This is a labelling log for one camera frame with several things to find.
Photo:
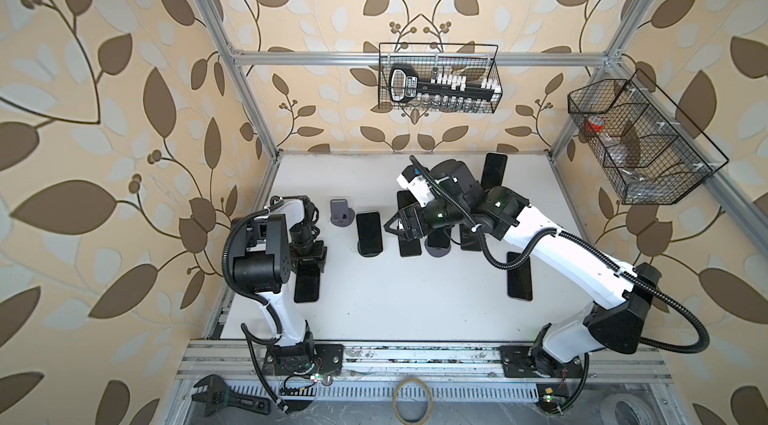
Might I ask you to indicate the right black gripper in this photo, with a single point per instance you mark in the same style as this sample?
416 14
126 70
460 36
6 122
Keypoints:
414 213

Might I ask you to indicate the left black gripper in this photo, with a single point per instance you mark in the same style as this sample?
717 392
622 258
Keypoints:
319 255

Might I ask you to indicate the purple edged black phone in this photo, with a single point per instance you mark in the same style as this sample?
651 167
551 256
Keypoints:
519 284

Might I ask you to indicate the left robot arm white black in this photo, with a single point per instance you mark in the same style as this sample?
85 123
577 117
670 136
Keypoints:
262 250

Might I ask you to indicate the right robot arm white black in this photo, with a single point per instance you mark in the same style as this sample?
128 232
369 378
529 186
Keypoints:
509 231

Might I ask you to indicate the centre black phone with label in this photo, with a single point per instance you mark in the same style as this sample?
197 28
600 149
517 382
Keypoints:
408 248

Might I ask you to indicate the round stand of phone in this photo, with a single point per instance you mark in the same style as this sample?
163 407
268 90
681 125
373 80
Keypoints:
368 253
438 251

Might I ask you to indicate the grey round phone stand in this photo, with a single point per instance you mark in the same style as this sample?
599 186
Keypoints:
342 215

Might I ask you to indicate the black folding phone stand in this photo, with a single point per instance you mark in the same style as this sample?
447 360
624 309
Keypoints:
469 240

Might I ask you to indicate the rear tall black phone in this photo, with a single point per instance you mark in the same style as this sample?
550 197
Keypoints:
493 170

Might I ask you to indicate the black adjustable wrench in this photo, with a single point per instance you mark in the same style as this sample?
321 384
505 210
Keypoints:
215 395

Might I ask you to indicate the wire basket on back wall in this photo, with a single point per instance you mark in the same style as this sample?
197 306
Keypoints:
453 77

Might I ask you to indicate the wire basket on wall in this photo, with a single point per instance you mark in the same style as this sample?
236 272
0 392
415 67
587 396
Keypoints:
453 77
652 150

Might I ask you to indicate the wire basket on right wall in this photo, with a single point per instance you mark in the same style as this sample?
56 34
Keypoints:
652 150

